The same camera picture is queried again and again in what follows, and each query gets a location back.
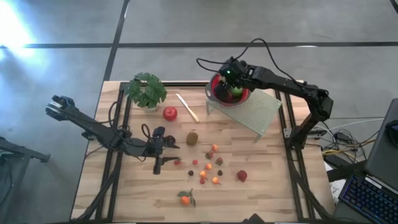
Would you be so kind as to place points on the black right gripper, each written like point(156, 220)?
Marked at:
point(241, 74)

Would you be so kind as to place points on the orange apricot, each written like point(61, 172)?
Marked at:
point(208, 166)
point(202, 173)

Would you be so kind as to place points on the black power adapter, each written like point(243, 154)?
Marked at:
point(343, 136)

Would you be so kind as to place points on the orange pear with stem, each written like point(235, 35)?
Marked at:
point(215, 180)

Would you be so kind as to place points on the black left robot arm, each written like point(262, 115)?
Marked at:
point(93, 127)

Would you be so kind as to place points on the red cherry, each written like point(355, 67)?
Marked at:
point(195, 162)

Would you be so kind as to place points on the laptop with lit keyboard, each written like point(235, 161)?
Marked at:
point(367, 199)

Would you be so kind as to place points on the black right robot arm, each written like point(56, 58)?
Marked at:
point(280, 82)

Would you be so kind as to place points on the brown kiwi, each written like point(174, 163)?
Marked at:
point(192, 139)

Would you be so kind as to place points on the grey metal corner bracket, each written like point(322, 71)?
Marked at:
point(288, 133)

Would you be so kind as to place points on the green plant in white pot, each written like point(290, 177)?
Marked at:
point(146, 90)

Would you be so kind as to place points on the dark red round fruit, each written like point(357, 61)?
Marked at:
point(242, 175)

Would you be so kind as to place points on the red colander with grey rim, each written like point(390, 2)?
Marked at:
point(245, 94)

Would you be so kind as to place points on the orange tangerine with green leaves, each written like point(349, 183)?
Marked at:
point(185, 200)

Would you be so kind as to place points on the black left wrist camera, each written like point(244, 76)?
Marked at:
point(158, 132)

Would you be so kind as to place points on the red strawberry with leaves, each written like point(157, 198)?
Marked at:
point(177, 161)
point(219, 161)
point(209, 155)

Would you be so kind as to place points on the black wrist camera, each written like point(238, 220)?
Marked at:
point(158, 132)
point(222, 71)

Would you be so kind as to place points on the grey metal cart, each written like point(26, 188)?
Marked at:
point(25, 152)

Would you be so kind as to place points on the green apple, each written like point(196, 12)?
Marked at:
point(237, 91)

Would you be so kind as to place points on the red raspberry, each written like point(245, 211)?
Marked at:
point(202, 180)

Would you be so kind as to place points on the small orange red peach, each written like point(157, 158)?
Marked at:
point(214, 147)

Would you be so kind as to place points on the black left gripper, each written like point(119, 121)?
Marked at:
point(155, 146)

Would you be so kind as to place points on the large bright red fruit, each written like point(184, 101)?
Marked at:
point(170, 113)

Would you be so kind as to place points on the green perforated metal shelf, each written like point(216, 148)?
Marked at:
point(258, 112)

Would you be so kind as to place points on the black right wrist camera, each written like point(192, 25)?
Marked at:
point(222, 71)

